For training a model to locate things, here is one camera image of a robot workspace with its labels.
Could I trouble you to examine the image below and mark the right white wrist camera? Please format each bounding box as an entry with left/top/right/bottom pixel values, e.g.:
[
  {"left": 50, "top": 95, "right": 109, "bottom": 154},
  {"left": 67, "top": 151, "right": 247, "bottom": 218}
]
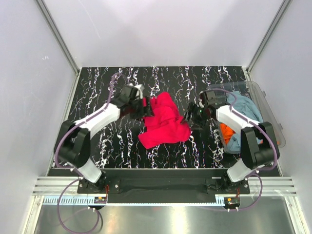
[{"left": 198, "top": 98, "right": 205, "bottom": 108}]

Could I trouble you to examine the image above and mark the grey blue t shirt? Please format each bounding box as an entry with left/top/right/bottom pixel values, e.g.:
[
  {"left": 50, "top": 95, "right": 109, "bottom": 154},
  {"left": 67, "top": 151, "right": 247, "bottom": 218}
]
[{"left": 220, "top": 91, "right": 263, "bottom": 154}]

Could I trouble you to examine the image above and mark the pink red t shirt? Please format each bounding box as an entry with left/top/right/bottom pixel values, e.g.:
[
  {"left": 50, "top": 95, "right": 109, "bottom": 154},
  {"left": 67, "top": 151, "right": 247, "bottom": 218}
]
[{"left": 138, "top": 92, "right": 191, "bottom": 149}]

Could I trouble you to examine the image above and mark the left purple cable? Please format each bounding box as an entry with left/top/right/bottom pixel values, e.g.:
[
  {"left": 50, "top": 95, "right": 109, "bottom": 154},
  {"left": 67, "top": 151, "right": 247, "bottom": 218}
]
[{"left": 54, "top": 72, "right": 129, "bottom": 234}]

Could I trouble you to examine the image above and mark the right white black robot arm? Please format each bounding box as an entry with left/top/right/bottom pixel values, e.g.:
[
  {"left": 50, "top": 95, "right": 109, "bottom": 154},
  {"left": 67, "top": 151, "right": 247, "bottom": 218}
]
[{"left": 183, "top": 88, "right": 280, "bottom": 193}]

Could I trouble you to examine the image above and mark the aluminium rail crossbar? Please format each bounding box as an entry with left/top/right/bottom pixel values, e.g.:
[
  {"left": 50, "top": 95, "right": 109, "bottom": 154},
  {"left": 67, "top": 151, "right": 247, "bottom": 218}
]
[{"left": 33, "top": 176, "right": 296, "bottom": 196}]

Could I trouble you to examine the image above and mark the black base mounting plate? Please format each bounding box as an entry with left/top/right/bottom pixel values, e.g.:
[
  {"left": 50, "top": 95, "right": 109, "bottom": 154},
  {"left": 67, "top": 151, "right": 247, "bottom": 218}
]
[{"left": 47, "top": 168, "right": 280, "bottom": 204}]

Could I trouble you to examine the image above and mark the left orange connector block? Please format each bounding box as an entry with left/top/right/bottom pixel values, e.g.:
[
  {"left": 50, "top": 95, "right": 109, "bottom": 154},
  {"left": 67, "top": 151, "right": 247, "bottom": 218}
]
[{"left": 94, "top": 196, "right": 107, "bottom": 204}]

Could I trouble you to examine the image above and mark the aluminium frame post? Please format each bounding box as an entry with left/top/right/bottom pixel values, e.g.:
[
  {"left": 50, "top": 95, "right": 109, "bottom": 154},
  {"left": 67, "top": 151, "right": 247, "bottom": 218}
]
[
  {"left": 246, "top": 0, "right": 292, "bottom": 75},
  {"left": 34, "top": 0, "right": 80, "bottom": 76}
]

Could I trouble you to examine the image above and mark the right aluminium frame post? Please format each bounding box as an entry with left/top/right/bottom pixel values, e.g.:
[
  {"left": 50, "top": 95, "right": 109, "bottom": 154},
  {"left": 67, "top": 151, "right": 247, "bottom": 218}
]
[{"left": 246, "top": 0, "right": 292, "bottom": 75}]

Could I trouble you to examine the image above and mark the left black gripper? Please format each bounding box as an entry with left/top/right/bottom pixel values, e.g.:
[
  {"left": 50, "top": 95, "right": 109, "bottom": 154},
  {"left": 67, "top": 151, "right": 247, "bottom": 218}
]
[{"left": 130, "top": 96, "right": 155, "bottom": 119}]

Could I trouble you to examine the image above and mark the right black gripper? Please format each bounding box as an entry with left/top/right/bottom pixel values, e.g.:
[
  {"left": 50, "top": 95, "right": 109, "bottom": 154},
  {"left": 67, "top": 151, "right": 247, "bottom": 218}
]
[{"left": 180, "top": 102, "right": 211, "bottom": 130}]

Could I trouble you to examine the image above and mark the right orange connector block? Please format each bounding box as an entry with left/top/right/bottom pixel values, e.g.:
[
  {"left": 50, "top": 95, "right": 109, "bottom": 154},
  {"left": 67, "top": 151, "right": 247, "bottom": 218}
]
[{"left": 226, "top": 197, "right": 240, "bottom": 205}]

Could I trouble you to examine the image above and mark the clear plastic bin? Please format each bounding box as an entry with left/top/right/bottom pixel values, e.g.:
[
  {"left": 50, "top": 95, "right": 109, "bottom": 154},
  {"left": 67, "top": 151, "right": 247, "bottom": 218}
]
[{"left": 209, "top": 81, "right": 286, "bottom": 154}]

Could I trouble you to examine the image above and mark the left aluminium frame post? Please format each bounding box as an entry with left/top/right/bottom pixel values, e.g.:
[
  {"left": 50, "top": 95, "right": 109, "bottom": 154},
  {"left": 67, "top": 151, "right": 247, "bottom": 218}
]
[{"left": 34, "top": 0, "right": 80, "bottom": 76}]

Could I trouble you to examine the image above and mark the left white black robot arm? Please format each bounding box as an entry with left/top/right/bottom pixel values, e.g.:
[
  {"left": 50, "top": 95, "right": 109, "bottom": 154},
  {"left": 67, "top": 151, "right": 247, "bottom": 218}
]
[{"left": 54, "top": 84, "right": 154, "bottom": 193}]

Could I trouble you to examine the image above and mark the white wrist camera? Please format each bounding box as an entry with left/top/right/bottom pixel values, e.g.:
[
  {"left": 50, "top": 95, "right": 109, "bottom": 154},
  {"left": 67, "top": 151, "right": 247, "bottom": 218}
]
[
  {"left": 128, "top": 83, "right": 144, "bottom": 99},
  {"left": 198, "top": 98, "right": 205, "bottom": 108}
]

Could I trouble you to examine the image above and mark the orange connector block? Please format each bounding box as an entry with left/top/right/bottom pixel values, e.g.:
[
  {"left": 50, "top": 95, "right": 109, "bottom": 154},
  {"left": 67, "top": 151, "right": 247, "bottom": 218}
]
[
  {"left": 94, "top": 196, "right": 107, "bottom": 204},
  {"left": 226, "top": 197, "right": 240, "bottom": 205}
]

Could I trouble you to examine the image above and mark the orange t shirt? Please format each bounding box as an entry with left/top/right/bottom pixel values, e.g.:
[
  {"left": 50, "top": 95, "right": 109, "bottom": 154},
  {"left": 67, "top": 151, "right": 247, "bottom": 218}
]
[{"left": 220, "top": 123, "right": 280, "bottom": 147}]

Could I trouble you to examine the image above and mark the black marble pattern mat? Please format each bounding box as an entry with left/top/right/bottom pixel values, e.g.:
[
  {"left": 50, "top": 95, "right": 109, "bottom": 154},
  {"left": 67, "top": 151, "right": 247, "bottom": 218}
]
[{"left": 69, "top": 66, "right": 246, "bottom": 169}]

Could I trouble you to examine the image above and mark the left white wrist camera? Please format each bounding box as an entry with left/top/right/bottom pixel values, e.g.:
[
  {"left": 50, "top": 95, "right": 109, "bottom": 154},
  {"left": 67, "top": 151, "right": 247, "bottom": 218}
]
[{"left": 128, "top": 83, "right": 144, "bottom": 99}]

